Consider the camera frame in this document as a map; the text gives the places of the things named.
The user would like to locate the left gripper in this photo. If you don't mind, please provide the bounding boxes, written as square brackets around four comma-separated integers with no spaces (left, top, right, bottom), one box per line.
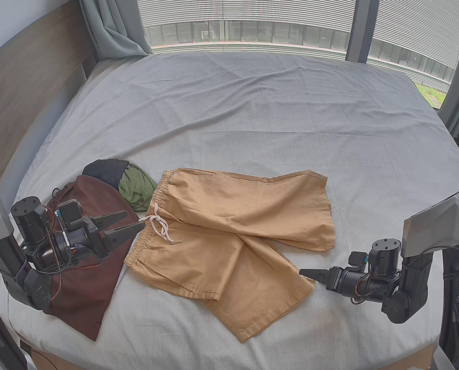
[52,209,146,272]

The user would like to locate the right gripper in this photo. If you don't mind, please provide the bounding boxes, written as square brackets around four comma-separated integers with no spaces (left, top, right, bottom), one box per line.
[327,266,369,298]

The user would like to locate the tan shorts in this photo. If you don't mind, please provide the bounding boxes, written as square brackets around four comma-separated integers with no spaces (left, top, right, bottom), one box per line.
[123,168,337,342]

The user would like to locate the bed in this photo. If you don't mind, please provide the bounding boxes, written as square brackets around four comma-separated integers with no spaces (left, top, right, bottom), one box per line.
[0,0,459,370]

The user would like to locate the green garment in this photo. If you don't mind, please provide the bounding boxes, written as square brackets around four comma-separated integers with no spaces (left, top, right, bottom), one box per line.
[119,163,159,212]

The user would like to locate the black garment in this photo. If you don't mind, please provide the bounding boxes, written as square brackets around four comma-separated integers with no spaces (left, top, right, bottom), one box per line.
[83,160,132,190]

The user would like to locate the brown shorts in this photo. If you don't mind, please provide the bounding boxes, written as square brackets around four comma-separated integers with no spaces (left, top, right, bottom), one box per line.
[42,175,143,342]

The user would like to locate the window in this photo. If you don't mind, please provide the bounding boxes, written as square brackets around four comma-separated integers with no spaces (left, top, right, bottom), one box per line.
[132,0,459,111]

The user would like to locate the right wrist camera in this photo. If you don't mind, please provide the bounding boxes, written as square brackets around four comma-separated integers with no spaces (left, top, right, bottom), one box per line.
[348,250,369,273]

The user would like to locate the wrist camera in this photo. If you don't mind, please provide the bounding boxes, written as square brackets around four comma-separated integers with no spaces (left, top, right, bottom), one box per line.
[348,250,369,273]
[57,200,84,228]

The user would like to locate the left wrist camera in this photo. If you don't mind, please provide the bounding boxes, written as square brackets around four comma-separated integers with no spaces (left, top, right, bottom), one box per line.
[57,200,84,228]

